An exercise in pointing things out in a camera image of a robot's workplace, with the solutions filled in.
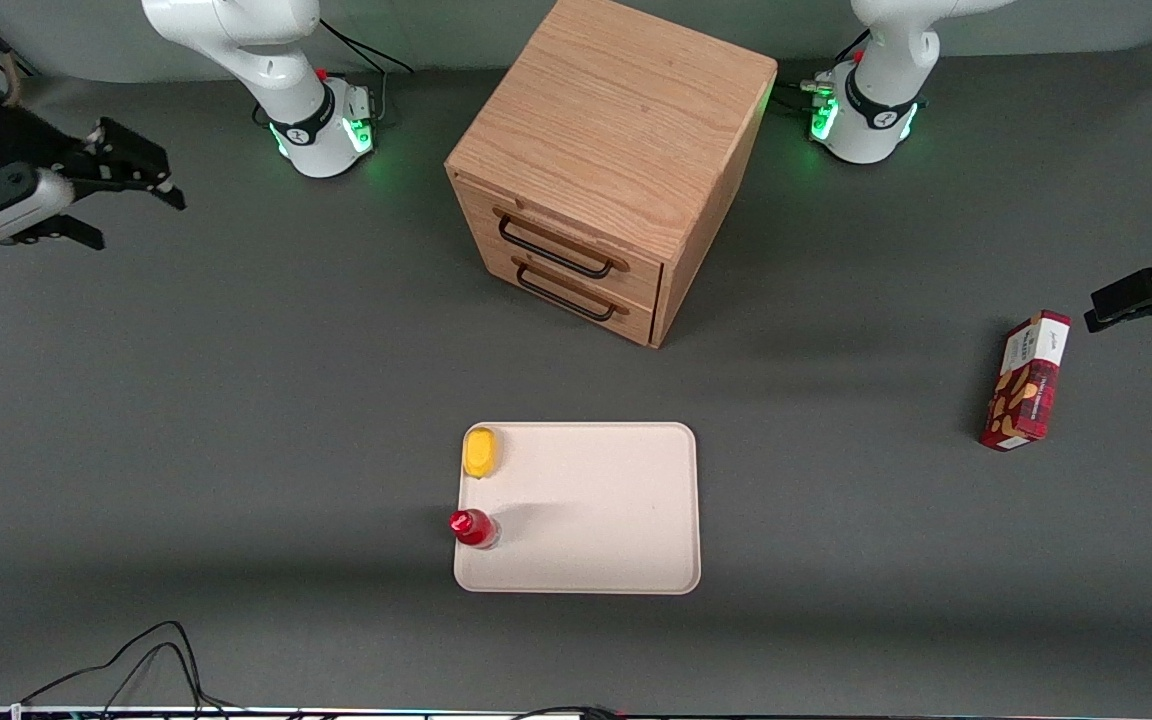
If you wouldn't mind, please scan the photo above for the wooden drawer with black handle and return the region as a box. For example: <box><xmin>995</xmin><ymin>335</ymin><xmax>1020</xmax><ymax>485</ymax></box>
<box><xmin>455</xmin><ymin>172</ymin><xmax>665</xmax><ymax>312</ymax></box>
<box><xmin>480</xmin><ymin>232</ymin><xmax>659</xmax><ymax>349</ymax></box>

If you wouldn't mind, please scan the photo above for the black arm base cable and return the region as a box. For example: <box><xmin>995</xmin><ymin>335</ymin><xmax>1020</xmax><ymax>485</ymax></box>
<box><xmin>316</xmin><ymin>18</ymin><xmax>416</xmax><ymax>127</ymax></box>
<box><xmin>774</xmin><ymin>28</ymin><xmax>873</xmax><ymax>113</ymax></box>

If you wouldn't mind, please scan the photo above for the black right arm base cable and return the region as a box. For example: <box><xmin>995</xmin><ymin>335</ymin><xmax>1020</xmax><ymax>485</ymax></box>
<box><xmin>316</xmin><ymin>18</ymin><xmax>416</xmax><ymax>127</ymax></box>

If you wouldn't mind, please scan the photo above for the red plaid snack box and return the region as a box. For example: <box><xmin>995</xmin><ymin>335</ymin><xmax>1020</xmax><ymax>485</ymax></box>
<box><xmin>979</xmin><ymin>310</ymin><xmax>1073</xmax><ymax>453</ymax></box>

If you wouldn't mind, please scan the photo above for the beige plastic tray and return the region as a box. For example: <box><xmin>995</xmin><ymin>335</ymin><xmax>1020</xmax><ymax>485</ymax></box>
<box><xmin>453</xmin><ymin>421</ymin><xmax>702</xmax><ymax>596</ymax></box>

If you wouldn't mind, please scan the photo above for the black floor cable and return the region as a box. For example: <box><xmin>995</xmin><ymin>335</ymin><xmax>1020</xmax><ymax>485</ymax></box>
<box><xmin>20</xmin><ymin>620</ymin><xmax>237</xmax><ymax>717</ymax></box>
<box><xmin>510</xmin><ymin>704</ymin><xmax>621</xmax><ymax>720</ymax></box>

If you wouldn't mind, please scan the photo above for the black left arm base cable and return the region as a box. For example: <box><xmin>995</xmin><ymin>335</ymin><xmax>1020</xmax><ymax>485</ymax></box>
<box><xmin>774</xmin><ymin>28</ymin><xmax>873</xmax><ymax>113</ymax></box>

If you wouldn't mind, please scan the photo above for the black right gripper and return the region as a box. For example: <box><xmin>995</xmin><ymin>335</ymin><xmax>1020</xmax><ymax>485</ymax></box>
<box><xmin>0</xmin><ymin>95</ymin><xmax>188</xmax><ymax>252</ymax></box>

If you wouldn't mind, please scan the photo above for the red capped bottle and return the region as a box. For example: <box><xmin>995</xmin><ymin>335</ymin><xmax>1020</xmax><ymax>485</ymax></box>
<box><xmin>449</xmin><ymin>508</ymin><xmax>501</xmax><ymax>551</ymax></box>

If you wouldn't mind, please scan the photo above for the wooden drawer cabinet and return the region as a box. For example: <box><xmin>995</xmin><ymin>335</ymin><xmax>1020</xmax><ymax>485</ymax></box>
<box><xmin>444</xmin><ymin>0</ymin><xmax>779</xmax><ymax>350</ymax></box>

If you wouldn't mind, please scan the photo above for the yellow plastic bottle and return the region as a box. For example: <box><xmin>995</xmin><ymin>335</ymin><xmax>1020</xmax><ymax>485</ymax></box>
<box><xmin>462</xmin><ymin>427</ymin><xmax>503</xmax><ymax>480</ymax></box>

